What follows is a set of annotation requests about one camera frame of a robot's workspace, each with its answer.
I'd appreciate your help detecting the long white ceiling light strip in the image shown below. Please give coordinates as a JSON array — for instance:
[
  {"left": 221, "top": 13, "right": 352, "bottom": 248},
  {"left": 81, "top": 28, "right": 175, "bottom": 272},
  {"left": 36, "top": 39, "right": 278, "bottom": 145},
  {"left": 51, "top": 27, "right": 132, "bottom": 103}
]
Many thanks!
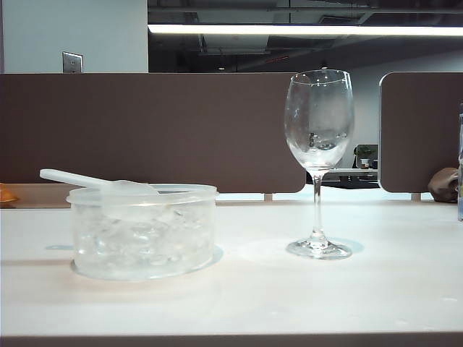
[{"left": 147, "top": 23, "right": 463, "bottom": 37}]

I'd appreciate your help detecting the round clear plastic container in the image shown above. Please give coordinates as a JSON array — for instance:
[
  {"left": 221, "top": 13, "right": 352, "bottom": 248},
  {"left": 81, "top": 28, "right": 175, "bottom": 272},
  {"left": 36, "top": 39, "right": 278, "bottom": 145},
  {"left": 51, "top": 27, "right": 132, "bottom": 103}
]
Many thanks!
[{"left": 65, "top": 183, "right": 220, "bottom": 282}]

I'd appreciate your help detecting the clear stemmed wine glass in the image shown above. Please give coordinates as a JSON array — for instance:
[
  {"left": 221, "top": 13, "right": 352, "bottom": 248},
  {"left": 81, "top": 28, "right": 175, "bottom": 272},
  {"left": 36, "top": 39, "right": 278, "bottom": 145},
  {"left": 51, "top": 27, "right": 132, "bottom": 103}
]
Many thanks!
[{"left": 284, "top": 69, "right": 354, "bottom": 260}]

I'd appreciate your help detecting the translucent white plastic ice scoop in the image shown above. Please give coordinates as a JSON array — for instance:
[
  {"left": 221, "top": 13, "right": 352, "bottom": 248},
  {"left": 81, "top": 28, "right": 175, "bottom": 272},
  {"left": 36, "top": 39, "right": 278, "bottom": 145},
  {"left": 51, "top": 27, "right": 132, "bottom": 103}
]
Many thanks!
[{"left": 38, "top": 168, "right": 162, "bottom": 232}]

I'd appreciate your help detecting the white background desk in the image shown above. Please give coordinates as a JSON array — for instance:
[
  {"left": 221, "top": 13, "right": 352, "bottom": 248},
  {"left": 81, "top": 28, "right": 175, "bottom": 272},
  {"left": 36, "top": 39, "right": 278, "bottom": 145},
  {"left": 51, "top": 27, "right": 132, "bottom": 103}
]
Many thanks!
[{"left": 325, "top": 168, "right": 379, "bottom": 181}]

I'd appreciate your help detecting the small green potted plant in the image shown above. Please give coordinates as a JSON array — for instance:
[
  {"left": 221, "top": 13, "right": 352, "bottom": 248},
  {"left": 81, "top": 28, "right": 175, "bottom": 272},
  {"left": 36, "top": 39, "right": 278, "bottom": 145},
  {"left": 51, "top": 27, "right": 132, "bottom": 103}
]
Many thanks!
[{"left": 353, "top": 144, "right": 377, "bottom": 170}]

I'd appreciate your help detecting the brown partition panel white edge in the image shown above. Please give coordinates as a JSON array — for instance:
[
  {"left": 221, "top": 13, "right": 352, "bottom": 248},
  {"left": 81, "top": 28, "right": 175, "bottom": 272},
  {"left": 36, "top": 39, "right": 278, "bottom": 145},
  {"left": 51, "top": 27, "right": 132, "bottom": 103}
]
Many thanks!
[{"left": 378, "top": 72, "right": 463, "bottom": 194}]

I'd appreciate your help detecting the grey metal wall switch plate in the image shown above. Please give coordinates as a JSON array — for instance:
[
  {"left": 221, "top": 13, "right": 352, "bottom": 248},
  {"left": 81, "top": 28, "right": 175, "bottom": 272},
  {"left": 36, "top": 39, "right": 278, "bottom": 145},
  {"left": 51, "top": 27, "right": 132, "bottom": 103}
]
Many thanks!
[{"left": 61, "top": 51, "right": 84, "bottom": 74}]

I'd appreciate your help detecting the orange object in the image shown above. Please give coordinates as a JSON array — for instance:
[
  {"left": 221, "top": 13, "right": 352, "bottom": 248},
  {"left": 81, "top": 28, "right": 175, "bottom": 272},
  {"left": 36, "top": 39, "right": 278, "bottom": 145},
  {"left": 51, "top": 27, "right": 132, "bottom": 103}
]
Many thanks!
[{"left": 0, "top": 183, "right": 18, "bottom": 203}]

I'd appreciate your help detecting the heap of clear ice cubes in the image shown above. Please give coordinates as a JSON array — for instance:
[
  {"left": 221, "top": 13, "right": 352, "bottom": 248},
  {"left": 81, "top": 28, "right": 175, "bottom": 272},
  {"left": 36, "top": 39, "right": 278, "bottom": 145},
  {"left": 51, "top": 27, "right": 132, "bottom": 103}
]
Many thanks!
[{"left": 75, "top": 209, "right": 214, "bottom": 276}]

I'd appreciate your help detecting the wide brown desk partition panel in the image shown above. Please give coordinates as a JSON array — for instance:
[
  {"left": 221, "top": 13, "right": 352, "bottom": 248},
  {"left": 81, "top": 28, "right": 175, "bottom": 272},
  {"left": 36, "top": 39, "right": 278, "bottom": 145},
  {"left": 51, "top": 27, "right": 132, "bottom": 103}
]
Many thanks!
[{"left": 0, "top": 72, "right": 307, "bottom": 194}]

